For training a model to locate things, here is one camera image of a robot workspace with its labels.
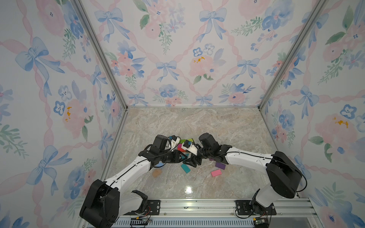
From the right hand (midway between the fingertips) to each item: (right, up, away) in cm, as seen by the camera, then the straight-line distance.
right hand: (186, 155), depth 82 cm
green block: (-2, +9, -7) cm, 12 cm away
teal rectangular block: (0, -9, +6) cm, 11 cm away
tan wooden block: (-18, -12, +3) cm, 22 cm away
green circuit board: (+38, -33, -9) cm, 51 cm away
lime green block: (+2, +10, -12) cm, 16 cm away
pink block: (+18, -12, +4) cm, 22 cm away
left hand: (0, -1, -3) cm, 3 cm away
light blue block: (-13, -1, -14) cm, 19 cm away
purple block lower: (+21, -7, +5) cm, 23 cm away
